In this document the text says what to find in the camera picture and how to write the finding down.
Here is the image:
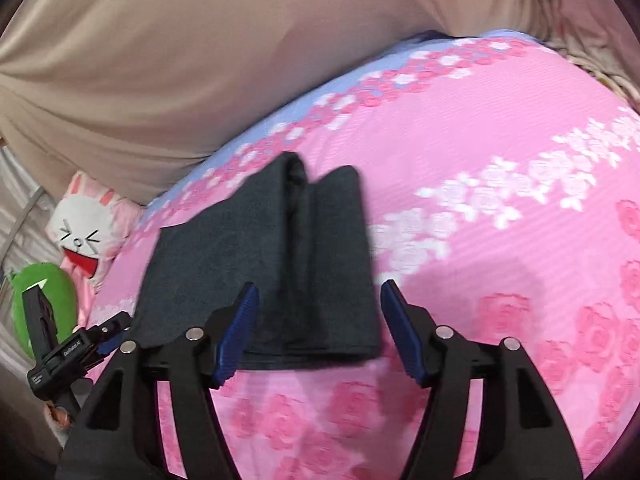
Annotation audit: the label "green plush toy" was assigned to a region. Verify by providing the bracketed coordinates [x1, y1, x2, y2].
[7, 262, 78, 361]

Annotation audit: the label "beige cloth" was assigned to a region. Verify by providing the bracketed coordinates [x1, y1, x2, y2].
[0, 0, 566, 206]

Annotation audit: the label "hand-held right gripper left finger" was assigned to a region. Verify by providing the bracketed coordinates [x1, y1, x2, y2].
[55, 282, 261, 480]

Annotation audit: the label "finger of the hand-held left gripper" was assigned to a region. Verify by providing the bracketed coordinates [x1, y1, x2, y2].
[87, 311, 133, 356]

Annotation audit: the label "pink rose bedsheet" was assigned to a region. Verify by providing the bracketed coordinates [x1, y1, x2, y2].
[75, 30, 640, 480]

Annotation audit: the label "white rabbit cartoon pillow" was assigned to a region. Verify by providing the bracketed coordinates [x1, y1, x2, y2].
[46, 170, 143, 306]

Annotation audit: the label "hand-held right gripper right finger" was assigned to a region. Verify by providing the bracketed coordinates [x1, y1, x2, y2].
[380, 280, 586, 480]

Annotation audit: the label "dark grey pants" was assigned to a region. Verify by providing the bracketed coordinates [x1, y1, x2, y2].
[127, 151, 381, 373]

